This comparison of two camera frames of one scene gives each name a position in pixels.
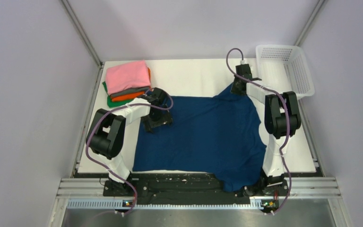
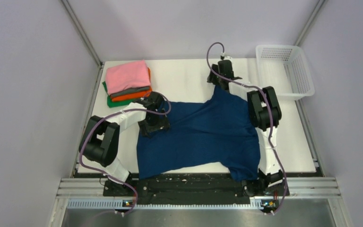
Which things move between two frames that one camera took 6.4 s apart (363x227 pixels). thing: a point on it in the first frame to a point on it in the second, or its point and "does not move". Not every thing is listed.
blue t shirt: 218,134 does not move
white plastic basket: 283,68 does not move
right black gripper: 233,90 to 211,79
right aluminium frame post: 320,4 does not move
